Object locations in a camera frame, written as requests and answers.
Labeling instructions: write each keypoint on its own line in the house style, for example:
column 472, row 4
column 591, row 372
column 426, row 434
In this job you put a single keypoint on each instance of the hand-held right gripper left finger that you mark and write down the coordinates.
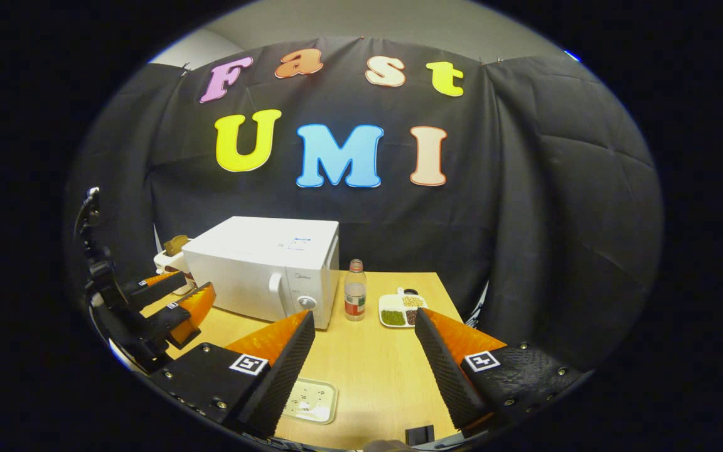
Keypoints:
column 280, row 383

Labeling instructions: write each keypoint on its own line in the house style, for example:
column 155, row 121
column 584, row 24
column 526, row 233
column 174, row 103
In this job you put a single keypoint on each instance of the clear bottle with red label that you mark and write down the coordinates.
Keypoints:
column 355, row 295

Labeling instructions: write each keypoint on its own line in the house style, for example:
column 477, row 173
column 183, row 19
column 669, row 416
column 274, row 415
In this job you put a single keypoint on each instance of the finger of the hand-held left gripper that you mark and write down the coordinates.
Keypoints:
column 160, row 290
column 170, row 320

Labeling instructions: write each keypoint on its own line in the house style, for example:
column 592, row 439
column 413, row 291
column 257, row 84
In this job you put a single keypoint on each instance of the white microwave oven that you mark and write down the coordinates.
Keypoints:
column 248, row 263

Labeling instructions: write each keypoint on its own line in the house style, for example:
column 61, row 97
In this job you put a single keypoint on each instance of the black backdrop cloth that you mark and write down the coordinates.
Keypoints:
column 556, row 220

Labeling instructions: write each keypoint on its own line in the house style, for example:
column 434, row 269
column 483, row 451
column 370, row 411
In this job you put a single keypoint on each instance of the brown bread slice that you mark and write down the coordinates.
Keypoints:
column 176, row 245

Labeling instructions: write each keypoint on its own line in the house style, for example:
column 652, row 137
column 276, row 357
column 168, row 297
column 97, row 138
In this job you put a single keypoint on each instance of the white toaster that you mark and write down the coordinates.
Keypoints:
column 170, row 262

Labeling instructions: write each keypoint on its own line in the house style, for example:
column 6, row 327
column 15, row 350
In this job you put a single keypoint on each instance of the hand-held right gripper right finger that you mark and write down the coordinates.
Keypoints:
column 446, row 370

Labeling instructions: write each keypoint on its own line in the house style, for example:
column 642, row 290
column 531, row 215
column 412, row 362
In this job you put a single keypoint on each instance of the white square tray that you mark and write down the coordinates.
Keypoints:
column 314, row 402

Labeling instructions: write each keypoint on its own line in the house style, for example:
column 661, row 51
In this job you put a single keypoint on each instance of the white divided dish with beans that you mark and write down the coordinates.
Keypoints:
column 396, row 311

